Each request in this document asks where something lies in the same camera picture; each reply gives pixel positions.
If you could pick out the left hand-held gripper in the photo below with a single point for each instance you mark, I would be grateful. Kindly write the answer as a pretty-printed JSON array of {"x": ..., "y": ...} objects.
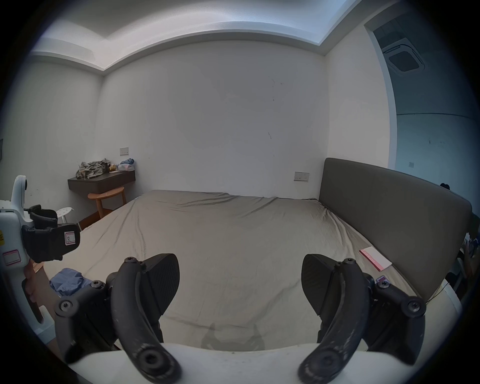
[{"x": 11, "y": 240}]

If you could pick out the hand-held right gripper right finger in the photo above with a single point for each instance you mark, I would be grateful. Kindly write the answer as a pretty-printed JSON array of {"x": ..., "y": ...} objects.
[{"x": 347, "y": 318}]

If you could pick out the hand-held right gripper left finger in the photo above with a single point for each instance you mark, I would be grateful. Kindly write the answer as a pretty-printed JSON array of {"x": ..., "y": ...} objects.
[{"x": 129, "y": 318}]

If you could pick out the person's left hand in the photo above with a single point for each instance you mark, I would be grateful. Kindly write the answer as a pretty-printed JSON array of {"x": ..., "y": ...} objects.
[{"x": 39, "y": 285}]

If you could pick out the white round stool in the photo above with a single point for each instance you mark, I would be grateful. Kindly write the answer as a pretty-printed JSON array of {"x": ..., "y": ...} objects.
[{"x": 64, "y": 212}]

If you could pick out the blue garment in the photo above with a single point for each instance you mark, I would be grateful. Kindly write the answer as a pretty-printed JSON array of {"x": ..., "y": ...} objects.
[{"x": 67, "y": 283}]

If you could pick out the wooden chair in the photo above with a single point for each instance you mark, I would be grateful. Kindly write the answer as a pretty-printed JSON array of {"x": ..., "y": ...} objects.
[{"x": 107, "y": 195}]

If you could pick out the grey padded headboard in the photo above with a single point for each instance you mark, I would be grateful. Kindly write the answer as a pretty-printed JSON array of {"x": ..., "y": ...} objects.
[{"x": 386, "y": 210}]

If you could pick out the bed with beige sheet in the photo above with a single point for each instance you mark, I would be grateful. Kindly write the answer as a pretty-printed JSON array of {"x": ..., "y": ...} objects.
[{"x": 232, "y": 243}]

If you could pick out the dark wall-mounted desk with clothes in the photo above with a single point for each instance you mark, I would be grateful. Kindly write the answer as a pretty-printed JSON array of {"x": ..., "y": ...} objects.
[{"x": 101, "y": 180}]

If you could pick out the white wall socket plate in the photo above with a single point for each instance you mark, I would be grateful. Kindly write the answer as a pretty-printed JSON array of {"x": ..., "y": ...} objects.
[
  {"x": 302, "y": 176},
  {"x": 124, "y": 151}
]

